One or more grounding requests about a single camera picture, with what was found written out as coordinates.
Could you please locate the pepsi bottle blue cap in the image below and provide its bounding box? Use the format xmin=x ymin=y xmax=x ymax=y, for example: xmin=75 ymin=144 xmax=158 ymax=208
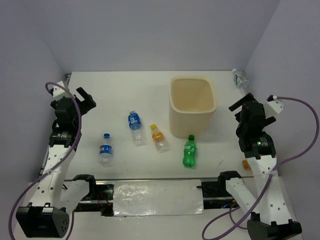
xmin=98 ymin=133 xmax=113 ymax=167

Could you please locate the green sprite bottle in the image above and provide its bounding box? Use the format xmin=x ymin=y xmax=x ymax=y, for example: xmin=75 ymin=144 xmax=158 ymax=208
xmin=182 ymin=135 xmax=197 ymax=168

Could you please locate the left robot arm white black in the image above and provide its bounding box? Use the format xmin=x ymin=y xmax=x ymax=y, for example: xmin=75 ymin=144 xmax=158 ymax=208
xmin=10 ymin=83 xmax=98 ymax=239

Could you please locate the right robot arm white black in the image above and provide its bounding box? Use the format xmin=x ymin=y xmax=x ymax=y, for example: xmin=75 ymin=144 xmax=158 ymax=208
xmin=217 ymin=93 xmax=302 ymax=240

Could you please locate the cream plastic bin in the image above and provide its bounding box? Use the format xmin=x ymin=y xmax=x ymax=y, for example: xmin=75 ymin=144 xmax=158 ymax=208
xmin=169 ymin=75 xmax=218 ymax=138

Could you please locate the clear water bottle corner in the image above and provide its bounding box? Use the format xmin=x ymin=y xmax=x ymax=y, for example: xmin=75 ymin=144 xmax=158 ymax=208
xmin=232 ymin=68 xmax=250 ymax=96

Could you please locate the orange bottle cap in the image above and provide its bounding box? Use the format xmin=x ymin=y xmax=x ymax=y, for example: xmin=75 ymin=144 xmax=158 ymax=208
xmin=242 ymin=159 xmax=251 ymax=171

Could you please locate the blue label clear bottle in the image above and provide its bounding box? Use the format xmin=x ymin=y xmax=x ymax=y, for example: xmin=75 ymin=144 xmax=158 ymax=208
xmin=127 ymin=110 xmax=146 ymax=147

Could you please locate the orange label yellow cap bottle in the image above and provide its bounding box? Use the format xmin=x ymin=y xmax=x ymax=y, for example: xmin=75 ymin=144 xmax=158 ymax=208
xmin=150 ymin=124 xmax=169 ymax=153

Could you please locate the silver foil sheet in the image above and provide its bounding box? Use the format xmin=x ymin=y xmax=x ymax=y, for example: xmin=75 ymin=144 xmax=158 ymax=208
xmin=113 ymin=179 xmax=204 ymax=217

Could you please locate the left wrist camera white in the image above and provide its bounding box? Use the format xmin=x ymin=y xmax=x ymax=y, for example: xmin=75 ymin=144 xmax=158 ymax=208
xmin=49 ymin=80 xmax=69 ymax=101

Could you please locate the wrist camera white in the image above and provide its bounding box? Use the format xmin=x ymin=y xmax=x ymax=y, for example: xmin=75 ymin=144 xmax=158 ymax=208
xmin=49 ymin=80 xmax=69 ymax=101
xmin=264 ymin=95 xmax=286 ymax=117

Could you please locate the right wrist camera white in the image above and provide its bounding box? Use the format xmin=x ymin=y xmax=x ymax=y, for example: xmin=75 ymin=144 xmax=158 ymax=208
xmin=264 ymin=95 xmax=286 ymax=117

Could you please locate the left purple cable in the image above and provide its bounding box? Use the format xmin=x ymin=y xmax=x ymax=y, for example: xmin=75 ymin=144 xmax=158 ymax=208
xmin=8 ymin=81 xmax=83 ymax=240

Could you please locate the purple cable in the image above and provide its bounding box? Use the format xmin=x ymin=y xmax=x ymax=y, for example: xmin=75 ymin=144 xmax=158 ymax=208
xmin=201 ymin=96 xmax=318 ymax=240
xmin=8 ymin=81 xmax=83 ymax=240

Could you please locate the black metal rail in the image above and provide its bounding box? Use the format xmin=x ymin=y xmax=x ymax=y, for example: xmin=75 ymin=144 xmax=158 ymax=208
xmin=75 ymin=177 xmax=237 ymax=217

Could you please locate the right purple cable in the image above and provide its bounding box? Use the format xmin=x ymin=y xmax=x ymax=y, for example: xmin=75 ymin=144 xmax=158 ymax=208
xmin=201 ymin=96 xmax=318 ymax=240

